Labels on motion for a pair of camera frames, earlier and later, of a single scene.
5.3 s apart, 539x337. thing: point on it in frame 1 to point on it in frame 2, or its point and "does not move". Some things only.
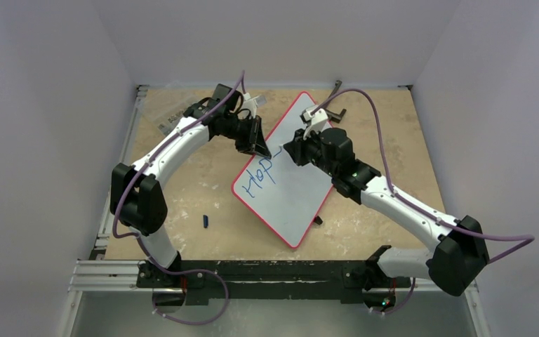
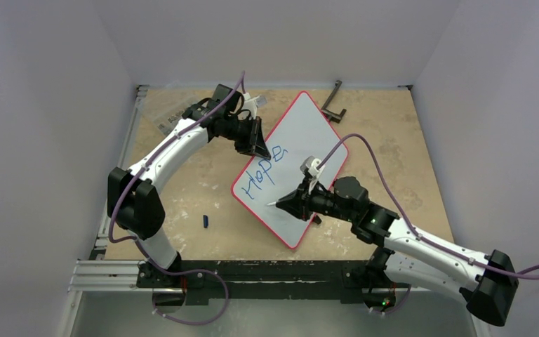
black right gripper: (301, 147) to (304, 200)
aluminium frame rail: (111, 276) does not move
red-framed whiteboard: (281, 195) does not move
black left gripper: (255, 142) does not move
